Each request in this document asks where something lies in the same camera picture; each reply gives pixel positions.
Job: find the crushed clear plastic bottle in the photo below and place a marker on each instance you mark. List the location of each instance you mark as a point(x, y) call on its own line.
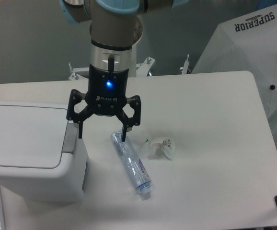
point(132, 164)

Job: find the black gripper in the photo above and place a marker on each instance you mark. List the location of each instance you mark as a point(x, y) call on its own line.
point(107, 93)

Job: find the crumpled white paper wrapper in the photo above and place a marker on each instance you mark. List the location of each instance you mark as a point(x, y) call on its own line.
point(160, 147)

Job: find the white umbrella with lettering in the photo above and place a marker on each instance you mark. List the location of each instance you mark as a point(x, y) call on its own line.
point(246, 43)

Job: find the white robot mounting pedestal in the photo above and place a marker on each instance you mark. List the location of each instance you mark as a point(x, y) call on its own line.
point(135, 70)

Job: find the white push-lid trash can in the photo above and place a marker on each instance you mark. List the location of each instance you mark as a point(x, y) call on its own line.
point(41, 156)

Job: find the silver blue-capped robot arm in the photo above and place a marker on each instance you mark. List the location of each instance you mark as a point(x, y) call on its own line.
point(112, 33)

